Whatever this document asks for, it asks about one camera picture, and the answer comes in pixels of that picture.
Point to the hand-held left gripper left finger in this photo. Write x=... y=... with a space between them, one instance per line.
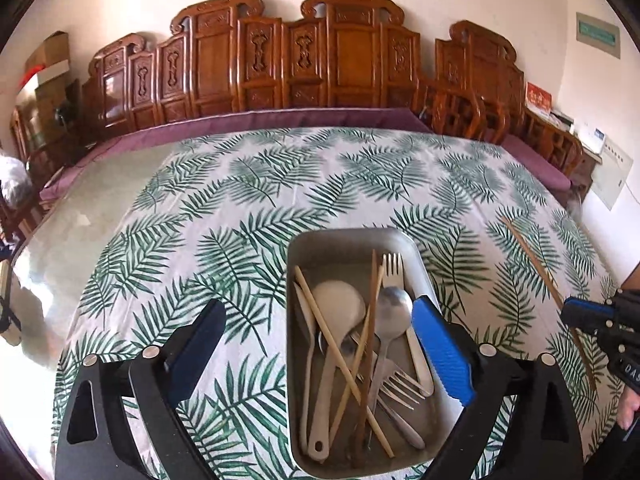
x=197 y=355

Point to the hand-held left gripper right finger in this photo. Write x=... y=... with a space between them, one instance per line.
x=442 y=350

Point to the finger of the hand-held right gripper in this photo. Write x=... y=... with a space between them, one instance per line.
x=582 y=307
x=595 y=325

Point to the metal fork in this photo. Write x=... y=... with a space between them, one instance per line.
x=395 y=385

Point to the brown wooden chopstick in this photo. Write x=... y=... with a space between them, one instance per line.
x=537 y=265

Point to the large metal spoon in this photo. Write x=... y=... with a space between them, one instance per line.
x=395 y=310

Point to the light bamboo chopstick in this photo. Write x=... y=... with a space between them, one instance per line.
x=331 y=335
x=356 y=365

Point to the large white ladle spoon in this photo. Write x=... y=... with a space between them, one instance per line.
x=340 y=310

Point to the metal tray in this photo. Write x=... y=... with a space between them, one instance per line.
x=340 y=247

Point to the person's right hand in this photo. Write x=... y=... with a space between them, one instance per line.
x=631 y=407

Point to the white plastic fork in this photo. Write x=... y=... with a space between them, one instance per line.
x=417 y=360

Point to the white plastic spoon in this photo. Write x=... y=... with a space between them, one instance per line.
x=306 y=400

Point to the leaf print tablecloth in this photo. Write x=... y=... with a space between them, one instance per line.
x=250 y=200

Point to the wooden side table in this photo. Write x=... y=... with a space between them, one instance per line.
x=550 y=145

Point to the white boxes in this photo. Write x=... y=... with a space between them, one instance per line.
x=595 y=137

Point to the red box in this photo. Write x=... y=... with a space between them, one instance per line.
x=539 y=99

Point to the grey plastic bag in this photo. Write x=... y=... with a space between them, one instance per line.
x=12 y=180

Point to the carved wooden armchair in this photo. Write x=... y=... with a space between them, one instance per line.
x=480 y=70
x=115 y=85

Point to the dark wooden furniture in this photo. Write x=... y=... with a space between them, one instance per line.
x=45 y=130

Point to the long carved wooden sofa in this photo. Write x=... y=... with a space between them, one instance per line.
x=215 y=60

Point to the cardboard box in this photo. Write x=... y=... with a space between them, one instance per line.
x=52 y=47
x=50 y=92

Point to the white wall panel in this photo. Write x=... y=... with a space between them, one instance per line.
x=612 y=172

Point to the green wall sign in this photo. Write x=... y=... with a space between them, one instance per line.
x=597 y=34

